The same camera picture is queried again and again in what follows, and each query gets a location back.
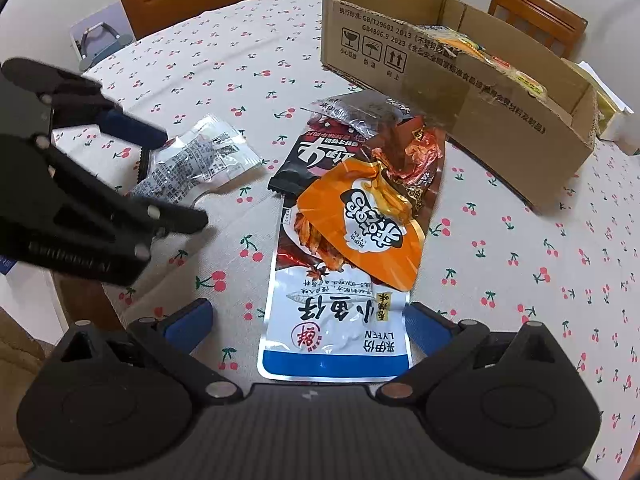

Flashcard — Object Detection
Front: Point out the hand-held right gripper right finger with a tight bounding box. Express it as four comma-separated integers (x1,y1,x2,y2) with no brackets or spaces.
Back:
375,302,567,402

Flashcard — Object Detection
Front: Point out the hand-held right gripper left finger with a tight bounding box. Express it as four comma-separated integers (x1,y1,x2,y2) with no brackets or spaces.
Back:
50,298,242,402

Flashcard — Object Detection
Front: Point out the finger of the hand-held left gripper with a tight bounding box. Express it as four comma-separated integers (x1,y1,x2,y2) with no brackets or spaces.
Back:
0,57,169,149
0,134,209,287

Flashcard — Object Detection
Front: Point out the clear silver snack packet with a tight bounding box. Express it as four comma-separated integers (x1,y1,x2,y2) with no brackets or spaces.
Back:
131,114,262,207

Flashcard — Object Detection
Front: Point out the white and blue fish packet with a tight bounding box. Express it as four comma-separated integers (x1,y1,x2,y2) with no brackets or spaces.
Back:
257,160,446,386

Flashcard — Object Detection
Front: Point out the orange cartoon logo snack packet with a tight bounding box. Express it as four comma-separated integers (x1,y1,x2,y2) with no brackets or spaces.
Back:
296,160,422,292

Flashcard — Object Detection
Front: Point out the black and red snack packet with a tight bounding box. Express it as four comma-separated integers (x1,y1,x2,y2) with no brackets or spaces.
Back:
268,122,381,198

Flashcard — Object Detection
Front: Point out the red-brown foil snack packet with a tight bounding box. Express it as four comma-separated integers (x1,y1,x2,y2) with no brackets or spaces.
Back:
370,115,447,201

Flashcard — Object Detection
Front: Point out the cardboard box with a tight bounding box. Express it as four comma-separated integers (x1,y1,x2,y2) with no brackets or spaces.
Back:
320,0,601,217

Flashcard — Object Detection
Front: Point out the dark transparent snack packet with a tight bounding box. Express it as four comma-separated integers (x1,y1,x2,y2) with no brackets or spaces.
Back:
300,92,416,136

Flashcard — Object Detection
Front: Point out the yellow fish strip packet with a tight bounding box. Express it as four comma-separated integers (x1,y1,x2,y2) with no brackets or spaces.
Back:
417,24,548,103

